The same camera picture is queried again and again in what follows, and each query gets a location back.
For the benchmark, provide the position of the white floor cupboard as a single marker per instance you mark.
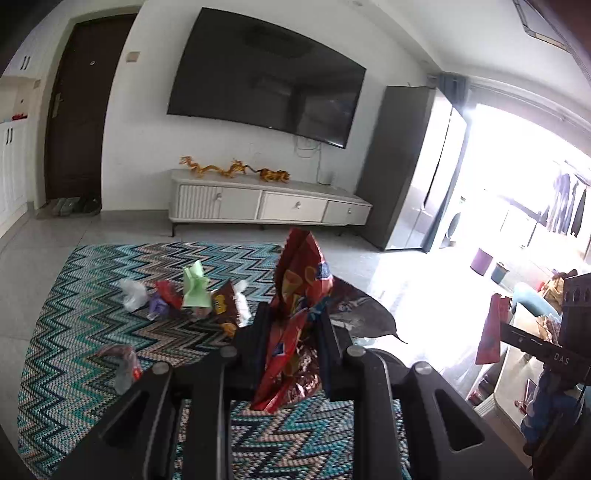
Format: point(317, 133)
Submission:
point(11, 170)

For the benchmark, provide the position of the grey trash bin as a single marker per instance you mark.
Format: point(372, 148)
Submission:
point(388, 356)

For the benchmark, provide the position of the brown snack bag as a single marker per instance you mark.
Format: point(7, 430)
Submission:
point(224, 304)

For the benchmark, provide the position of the white crumpled plastic bag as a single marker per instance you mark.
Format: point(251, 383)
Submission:
point(134, 295)

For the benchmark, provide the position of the red paper bag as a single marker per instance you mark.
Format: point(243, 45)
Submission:
point(491, 330)

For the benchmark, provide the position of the white television cabinet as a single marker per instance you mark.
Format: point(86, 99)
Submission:
point(286, 205)

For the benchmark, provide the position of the golden tiger figurine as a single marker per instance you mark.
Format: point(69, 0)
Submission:
point(274, 175)

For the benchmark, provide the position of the teal bin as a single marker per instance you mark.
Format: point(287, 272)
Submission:
point(498, 273)

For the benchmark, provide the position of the clear red plastic wrapper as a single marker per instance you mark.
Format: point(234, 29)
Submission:
point(121, 364)

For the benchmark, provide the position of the purple wrapper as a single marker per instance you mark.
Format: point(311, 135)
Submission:
point(157, 305)

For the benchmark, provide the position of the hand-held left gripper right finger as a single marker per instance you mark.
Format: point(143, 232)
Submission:
point(328, 339)

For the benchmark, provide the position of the white wrapper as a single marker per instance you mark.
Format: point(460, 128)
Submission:
point(241, 302)

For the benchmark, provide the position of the small red wrapper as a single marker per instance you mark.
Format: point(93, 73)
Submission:
point(167, 291)

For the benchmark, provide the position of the brown wall switch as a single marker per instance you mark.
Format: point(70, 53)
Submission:
point(133, 56)

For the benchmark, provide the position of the small red counter item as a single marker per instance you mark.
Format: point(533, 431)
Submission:
point(19, 116)

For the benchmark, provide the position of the grey refrigerator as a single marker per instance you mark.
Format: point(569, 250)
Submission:
point(401, 170)

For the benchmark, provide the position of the hanging dark clothes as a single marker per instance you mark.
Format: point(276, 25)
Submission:
point(563, 203)

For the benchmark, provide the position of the dark brown door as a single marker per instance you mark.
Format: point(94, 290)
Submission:
point(83, 115)

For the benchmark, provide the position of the long golden dragon figurine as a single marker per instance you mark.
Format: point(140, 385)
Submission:
point(203, 168)

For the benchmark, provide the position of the red foil snack bag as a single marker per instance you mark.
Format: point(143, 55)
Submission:
point(295, 295)

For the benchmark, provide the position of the white wall cupboard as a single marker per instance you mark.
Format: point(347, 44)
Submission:
point(25, 60)

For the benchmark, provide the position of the teal stool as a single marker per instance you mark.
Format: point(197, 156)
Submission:
point(531, 300)

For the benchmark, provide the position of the dark shoes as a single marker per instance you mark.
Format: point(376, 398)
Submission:
point(90, 205)

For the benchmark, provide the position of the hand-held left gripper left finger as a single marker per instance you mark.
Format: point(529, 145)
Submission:
point(255, 332)

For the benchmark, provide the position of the zigzag patterned rug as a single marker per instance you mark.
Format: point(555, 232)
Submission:
point(83, 332)

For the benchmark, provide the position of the black wall television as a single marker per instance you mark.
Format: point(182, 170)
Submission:
point(258, 74)

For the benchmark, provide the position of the person's right hand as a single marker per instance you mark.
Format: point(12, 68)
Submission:
point(551, 404)

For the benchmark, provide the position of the short golden dragon figurine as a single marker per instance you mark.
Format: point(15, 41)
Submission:
point(238, 167)

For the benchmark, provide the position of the purple bin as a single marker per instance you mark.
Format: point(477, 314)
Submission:
point(481, 261)

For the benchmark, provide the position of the grey shoes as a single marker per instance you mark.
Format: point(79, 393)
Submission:
point(64, 206)

